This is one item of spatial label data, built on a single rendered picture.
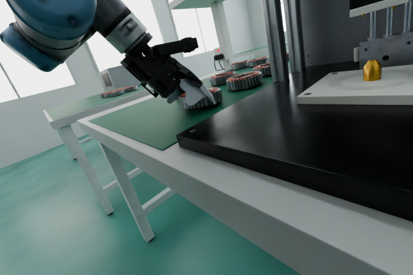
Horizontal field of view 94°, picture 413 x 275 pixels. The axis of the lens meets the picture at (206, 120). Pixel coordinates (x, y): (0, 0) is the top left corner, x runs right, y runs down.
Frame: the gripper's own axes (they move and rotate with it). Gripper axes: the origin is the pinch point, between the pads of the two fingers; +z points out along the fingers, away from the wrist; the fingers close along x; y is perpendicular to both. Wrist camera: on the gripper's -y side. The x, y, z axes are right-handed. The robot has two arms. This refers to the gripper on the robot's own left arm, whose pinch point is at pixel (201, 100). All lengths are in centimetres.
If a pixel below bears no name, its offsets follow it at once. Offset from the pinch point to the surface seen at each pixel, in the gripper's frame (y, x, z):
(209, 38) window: -339, -467, 124
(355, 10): -14.8, 30.4, -4.3
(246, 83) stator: -13.0, 2.5, 7.0
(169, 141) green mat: 14.5, 12.7, -6.2
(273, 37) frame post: -18.6, 12.8, -1.5
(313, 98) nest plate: -1.2, 29.0, -0.6
